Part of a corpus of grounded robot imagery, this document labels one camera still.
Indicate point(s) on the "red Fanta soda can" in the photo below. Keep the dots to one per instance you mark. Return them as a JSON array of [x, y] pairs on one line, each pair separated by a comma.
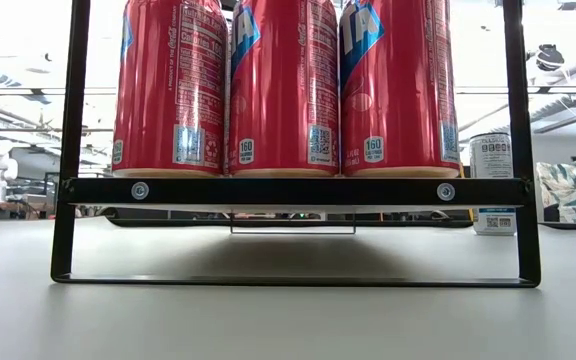
[[398, 100], [283, 100], [168, 100]]

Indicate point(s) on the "tall white can blue band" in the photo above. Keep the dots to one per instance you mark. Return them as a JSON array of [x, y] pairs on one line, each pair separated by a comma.
[[488, 160]]

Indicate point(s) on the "leaf pattern panel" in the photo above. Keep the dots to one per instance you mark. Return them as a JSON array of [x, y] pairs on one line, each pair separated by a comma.
[[568, 190]]

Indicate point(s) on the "wooden shelf black metal frame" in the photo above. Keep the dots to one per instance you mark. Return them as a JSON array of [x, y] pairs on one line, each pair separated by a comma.
[[293, 192]]

